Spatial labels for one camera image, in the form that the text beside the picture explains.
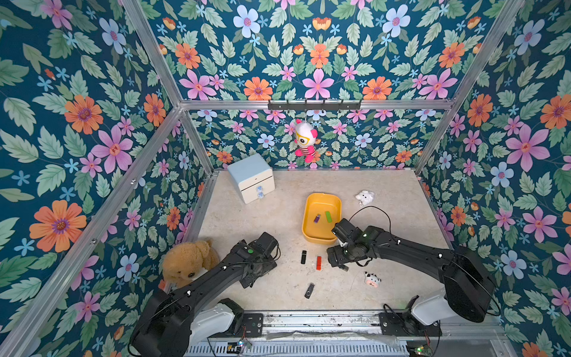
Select pink white doll toy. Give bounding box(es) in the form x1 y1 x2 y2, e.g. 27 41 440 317
294 119 318 163

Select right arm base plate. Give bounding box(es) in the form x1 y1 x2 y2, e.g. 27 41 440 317
379 312 442 338

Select light blue mini drawer cabinet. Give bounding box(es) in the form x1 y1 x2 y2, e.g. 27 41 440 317
228 153 275 204

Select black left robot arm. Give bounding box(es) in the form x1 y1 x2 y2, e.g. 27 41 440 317
128 232 279 356

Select white plush sheep toy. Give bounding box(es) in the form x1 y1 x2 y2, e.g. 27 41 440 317
355 190 375 208

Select yellow plastic storage box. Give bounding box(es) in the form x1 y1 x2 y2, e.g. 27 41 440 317
302 193 342 245

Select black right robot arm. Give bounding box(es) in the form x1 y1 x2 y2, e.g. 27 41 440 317
327 219 495 326

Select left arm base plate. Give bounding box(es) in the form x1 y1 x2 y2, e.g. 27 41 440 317
220 313 264 338

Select brown teddy bear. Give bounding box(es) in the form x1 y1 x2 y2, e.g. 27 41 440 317
163 240 220 288

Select black hook rail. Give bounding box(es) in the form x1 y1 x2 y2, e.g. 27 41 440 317
267 100 362 112

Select small cow figurine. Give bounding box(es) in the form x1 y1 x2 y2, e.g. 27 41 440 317
364 272 382 288

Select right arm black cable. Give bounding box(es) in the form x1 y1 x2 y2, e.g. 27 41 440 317
347 205 393 235

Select black swivel usb flash drive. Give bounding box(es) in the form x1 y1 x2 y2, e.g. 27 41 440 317
304 283 315 299

